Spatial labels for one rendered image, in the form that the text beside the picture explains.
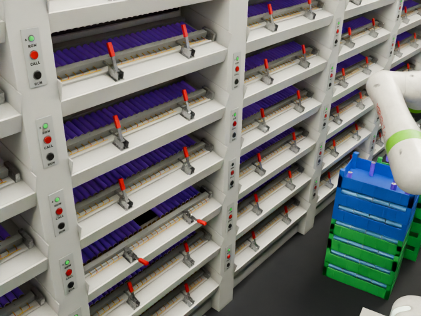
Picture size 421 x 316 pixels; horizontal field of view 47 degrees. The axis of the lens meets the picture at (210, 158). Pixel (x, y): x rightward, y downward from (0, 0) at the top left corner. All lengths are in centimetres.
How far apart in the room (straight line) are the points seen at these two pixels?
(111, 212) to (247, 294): 98
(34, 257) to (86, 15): 60
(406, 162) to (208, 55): 63
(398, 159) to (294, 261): 112
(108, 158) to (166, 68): 29
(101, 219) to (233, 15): 72
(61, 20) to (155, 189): 61
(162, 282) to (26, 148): 79
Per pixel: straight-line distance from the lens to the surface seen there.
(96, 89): 119
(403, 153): 140
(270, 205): 213
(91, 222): 136
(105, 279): 148
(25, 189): 118
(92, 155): 128
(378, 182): 215
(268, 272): 231
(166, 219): 163
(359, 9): 235
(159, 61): 136
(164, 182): 151
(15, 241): 129
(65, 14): 110
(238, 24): 154
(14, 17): 104
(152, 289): 170
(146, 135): 137
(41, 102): 110
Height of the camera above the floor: 152
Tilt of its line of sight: 28 degrees down
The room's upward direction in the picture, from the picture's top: 1 degrees clockwise
